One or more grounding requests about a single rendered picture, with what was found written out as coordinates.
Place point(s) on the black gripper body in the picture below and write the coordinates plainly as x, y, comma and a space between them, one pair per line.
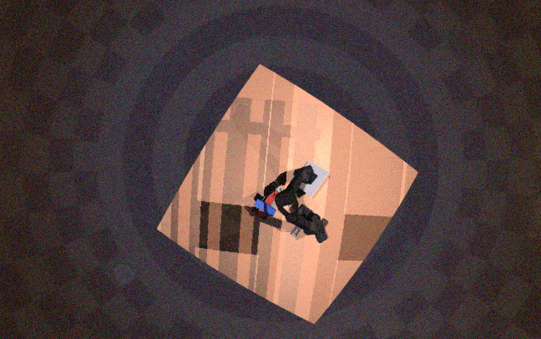
307, 214

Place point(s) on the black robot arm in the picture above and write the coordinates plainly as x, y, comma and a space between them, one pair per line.
288, 197

